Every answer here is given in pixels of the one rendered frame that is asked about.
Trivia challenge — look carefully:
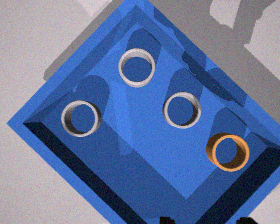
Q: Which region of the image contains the grey metal bushing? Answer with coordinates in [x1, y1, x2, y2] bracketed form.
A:
[118, 48, 155, 88]
[162, 92, 201, 129]

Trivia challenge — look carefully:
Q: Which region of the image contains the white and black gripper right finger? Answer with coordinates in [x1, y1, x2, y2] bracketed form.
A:
[236, 217, 258, 224]

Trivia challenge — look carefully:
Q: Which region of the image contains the silver metal bushing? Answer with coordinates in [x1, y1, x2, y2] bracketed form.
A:
[61, 100, 102, 137]

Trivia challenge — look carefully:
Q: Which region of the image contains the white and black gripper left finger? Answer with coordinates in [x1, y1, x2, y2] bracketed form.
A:
[160, 217, 175, 224]

